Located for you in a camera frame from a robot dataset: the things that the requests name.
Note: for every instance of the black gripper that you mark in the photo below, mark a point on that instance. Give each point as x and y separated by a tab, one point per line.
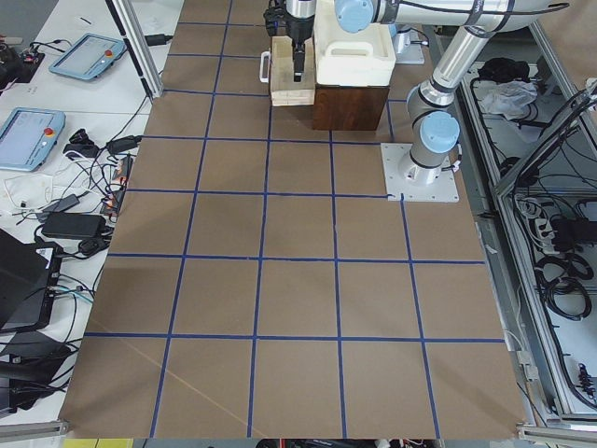
298	32

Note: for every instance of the light wooden drawer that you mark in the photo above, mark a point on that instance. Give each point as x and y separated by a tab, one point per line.
285	90

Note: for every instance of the white plastic tray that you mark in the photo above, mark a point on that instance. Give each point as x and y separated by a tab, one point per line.
351	50

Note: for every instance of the dark wooden cabinet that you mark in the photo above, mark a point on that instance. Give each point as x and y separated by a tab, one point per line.
338	108

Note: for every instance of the blue teach pendant far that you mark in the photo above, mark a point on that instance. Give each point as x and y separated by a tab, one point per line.
89	57

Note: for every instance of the blue teach pendant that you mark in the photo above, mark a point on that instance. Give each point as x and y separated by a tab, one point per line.
89	57
27	137

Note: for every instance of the white crumpled cloth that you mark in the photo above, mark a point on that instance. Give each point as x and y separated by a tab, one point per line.
510	99

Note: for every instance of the blue teach pendant near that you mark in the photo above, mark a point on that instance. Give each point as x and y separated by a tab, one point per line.
27	137

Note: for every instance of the black power brick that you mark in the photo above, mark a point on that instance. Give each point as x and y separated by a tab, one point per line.
72	226

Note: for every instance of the black computer box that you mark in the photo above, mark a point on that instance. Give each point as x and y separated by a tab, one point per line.
28	274

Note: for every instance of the white drawer handle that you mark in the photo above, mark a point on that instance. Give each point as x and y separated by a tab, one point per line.
265	67

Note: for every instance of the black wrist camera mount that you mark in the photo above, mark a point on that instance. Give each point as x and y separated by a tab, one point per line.
273	16

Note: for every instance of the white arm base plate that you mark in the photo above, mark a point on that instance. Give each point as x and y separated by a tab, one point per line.
408	182

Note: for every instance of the aluminium frame post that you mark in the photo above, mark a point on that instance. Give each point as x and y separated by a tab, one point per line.
129	28

